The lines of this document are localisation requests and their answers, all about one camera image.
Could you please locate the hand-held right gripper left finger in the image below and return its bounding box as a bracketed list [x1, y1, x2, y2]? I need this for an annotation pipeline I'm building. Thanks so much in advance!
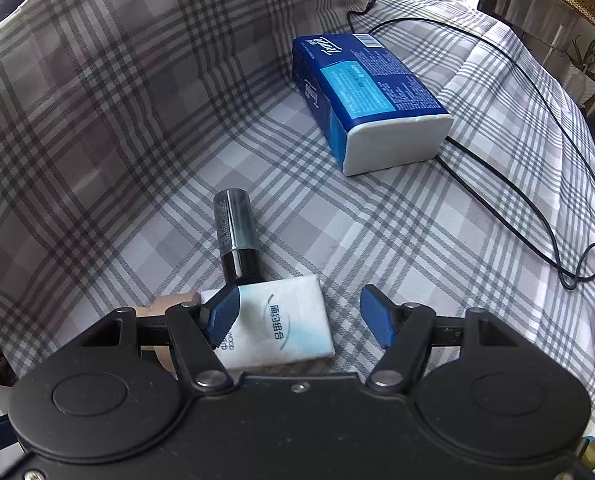
[78, 284, 241, 394]

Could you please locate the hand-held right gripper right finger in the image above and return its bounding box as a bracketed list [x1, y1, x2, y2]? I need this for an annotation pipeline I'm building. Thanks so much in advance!
[360, 284, 523, 393]

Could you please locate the beige tape roll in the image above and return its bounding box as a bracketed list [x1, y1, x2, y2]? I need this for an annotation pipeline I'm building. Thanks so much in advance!
[136, 292, 201, 366]

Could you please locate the small white tissue pack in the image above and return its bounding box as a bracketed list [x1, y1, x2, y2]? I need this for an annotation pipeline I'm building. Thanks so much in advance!
[200, 275, 335, 372]

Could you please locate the black cylindrical bottle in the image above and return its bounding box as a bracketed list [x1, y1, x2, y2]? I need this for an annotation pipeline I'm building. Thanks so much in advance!
[212, 188, 263, 283]

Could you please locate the grey plaid bed sheet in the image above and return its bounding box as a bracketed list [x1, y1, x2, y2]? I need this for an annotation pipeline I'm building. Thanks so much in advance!
[0, 0, 595, 441]

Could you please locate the blue and grey box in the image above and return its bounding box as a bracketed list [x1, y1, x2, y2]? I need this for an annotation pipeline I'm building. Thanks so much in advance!
[292, 32, 454, 177]

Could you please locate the potted plant in white pot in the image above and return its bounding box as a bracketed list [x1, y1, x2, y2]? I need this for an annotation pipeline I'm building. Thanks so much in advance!
[562, 35, 595, 106]

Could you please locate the round glass side table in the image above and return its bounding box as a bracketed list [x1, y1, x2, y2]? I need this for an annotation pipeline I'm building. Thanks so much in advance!
[477, 0, 593, 51]

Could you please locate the black cable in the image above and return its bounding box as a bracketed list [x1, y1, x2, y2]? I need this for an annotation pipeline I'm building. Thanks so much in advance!
[346, 0, 595, 291]

